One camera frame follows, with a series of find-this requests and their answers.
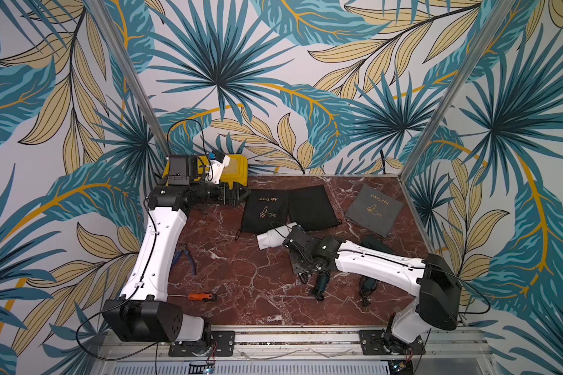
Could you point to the plain black drawstring pouch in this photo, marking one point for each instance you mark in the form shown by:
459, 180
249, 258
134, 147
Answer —
311, 208

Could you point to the grey hair dryer pouch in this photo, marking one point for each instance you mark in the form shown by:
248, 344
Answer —
374, 211

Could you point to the blue handled pliers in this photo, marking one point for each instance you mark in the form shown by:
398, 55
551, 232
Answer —
186, 254

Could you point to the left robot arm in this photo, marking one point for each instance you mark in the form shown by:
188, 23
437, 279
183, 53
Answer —
141, 313

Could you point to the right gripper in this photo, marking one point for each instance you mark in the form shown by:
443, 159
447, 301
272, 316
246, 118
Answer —
293, 241

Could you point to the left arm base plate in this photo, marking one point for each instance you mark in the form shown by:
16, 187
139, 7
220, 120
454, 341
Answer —
201, 343

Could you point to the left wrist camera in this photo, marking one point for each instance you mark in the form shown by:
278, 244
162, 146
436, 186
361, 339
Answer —
218, 161

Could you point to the black hair dryer pouch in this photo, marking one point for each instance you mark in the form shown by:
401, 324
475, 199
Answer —
264, 210

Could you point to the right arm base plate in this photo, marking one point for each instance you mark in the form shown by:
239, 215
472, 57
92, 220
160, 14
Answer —
380, 342

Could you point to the white hair dryer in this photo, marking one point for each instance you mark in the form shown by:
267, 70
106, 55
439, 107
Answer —
274, 237

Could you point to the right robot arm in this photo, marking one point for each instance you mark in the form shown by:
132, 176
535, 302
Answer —
436, 291

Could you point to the orange handled screwdriver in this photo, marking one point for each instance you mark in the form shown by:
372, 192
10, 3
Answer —
200, 297

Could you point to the yellow black toolbox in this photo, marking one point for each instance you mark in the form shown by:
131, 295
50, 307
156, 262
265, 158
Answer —
235, 172

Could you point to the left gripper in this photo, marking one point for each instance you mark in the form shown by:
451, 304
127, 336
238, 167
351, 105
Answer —
234, 198

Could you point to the aluminium front rail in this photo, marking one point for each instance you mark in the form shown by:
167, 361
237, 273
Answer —
339, 343

